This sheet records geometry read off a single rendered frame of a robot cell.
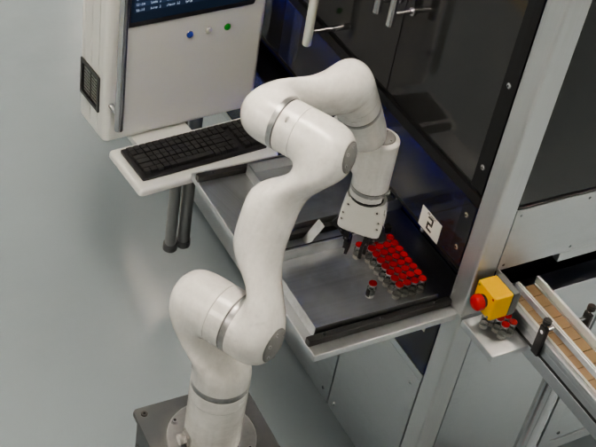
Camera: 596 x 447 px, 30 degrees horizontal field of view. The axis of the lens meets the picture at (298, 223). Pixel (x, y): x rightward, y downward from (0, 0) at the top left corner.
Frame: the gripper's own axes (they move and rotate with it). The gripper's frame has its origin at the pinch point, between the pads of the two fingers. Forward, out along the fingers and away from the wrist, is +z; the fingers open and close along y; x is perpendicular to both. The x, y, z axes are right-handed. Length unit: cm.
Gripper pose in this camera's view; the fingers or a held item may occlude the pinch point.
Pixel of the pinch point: (355, 246)
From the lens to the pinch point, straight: 255.2
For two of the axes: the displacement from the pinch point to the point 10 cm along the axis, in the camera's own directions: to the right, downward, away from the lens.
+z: -1.4, 7.5, 6.5
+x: -3.2, 5.8, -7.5
